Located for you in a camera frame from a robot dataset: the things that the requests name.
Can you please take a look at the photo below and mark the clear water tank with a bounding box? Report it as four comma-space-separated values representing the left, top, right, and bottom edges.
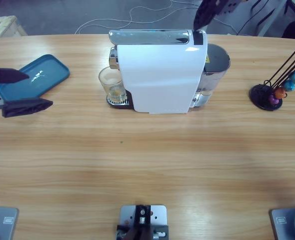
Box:
192, 42, 231, 109

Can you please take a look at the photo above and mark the short white floor cable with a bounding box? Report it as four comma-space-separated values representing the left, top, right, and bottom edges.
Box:
209, 15, 239, 35

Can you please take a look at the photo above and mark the wooden crate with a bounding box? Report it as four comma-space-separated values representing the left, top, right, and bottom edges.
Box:
0, 15, 28, 40

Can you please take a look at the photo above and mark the white metal frame leg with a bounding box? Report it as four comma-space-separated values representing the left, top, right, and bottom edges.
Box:
257, 0, 288, 38

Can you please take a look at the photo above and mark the grey metal post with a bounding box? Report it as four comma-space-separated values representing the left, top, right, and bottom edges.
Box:
201, 17, 215, 32

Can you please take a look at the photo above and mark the black wire capsule holder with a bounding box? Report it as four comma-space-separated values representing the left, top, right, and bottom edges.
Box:
249, 41, 295, 112

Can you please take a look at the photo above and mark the clear glass cup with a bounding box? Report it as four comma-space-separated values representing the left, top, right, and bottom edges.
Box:
98, 66, 128, 105

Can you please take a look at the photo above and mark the white capsule coffee machine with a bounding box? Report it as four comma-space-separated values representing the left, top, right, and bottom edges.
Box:
109, 29, 209, 115

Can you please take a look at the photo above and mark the orange coffee capsule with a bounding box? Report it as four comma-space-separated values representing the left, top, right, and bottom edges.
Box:
274, 87, 286, 99

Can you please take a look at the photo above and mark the silver coffee machine lever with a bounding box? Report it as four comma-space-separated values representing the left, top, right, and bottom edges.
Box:
108, 29, 192, 46

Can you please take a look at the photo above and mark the metal drip tray grid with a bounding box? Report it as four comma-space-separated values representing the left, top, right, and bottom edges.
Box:
106, 89, 135, 111

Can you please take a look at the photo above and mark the grey mount with dark post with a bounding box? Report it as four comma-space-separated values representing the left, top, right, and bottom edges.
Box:
116, 204, 170, 240

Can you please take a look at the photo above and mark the black floor cable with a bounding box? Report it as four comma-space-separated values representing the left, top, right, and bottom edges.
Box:
236, 7, 264, 36

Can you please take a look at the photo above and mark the long white floor cable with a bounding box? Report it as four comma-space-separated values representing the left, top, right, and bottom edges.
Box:
74, 0, 201, 35

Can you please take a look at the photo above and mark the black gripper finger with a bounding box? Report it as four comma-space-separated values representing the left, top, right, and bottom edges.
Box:
193, 0, 230, 31
0, 66, 30, 87
1, 97, 54, 118

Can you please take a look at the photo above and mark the teal plastic tray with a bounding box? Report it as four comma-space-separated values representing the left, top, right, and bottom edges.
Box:
0, 54, 71, 103

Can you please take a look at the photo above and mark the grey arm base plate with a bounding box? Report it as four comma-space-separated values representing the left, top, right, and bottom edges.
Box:
269, 205, 295, 240
0, 205, 20, 240

